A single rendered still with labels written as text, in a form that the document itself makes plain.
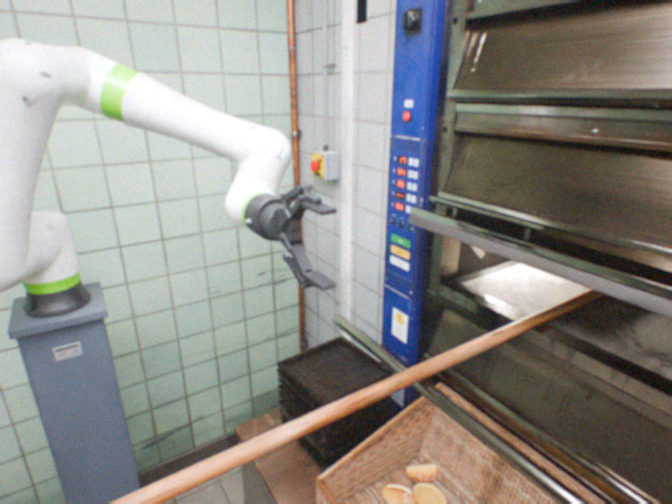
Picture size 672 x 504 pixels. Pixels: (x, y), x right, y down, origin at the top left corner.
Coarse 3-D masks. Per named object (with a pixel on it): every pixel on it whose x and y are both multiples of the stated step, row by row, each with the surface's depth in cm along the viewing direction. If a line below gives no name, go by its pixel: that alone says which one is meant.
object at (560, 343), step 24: (456, 288) 128; (480, 312) 119; (504, 312) 114; (528, 336) 108; (552, 336) 103; (576, 336) 103; (576, 360) 98; (600, 360) 94; (624, 360) 94; (624, 384) 90; (648, 384) 87
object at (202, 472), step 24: (552, 312) 109; (504, 336) 99; (432, 360) 89; (456, 360) 91; (384, 384) 82; (408, 384) 85; (336, 408) 77; (360, 408) 79; (288, 432) 72; (216, 456) 67; (240, 456) 67; (168, 480) 63; (192, 480) 63
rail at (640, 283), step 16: (416, 208) 113; (448, 224) 104; (464, 224) 100; (496, 240) 93; (512, 240) 90; (544, 256) 84; (560, 256) 82; (592, 272) 77; (608, 272) 75; (624, 272) 74; (640, 288) 71; (656, 288) 69
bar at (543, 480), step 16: (336, 320) 112; (352, 336) 107; (368, 336) 104; (384, 352) 98; (400, 368) 93; (416, 384) 88; (432, 384) 88; (432, 400) 85; (448, 400) 83; (464, 416) 79; (480, 432) 76; (496, 448) 73; (512, 448) 72; (512, 464) 71; (528, 464) 69; (528, 480) 69; (544, 480) 67; (560, 496) 64; (576, 496) 64
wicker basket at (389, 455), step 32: (416, 416) 135; (448, 416) 135; (480, 416) 125; (384, 448) 131; (416, 448) 141; (448, 448) 134; (480, 448) 125; (320, 480) 118; (352, 480) 127; (384, 480) 135; (448, 480) 133; (512, 480) 117
